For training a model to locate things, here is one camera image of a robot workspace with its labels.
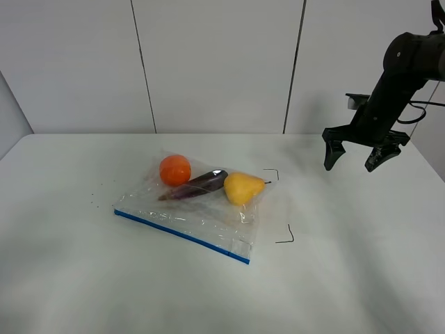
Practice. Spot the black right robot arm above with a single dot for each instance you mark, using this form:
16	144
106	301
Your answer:
409	63

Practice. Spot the clear zip file bag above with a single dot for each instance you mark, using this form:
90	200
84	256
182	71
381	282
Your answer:
209	220

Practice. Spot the purple eggplant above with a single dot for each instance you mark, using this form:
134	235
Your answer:
202	185

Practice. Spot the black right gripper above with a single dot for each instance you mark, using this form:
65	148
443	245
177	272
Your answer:
371	127

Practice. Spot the yellow pear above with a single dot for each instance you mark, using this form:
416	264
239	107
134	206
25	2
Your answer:
243	189

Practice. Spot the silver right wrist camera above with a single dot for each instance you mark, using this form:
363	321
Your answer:
356	100

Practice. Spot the orange fruit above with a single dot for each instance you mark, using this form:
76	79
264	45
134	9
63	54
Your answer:
175	170

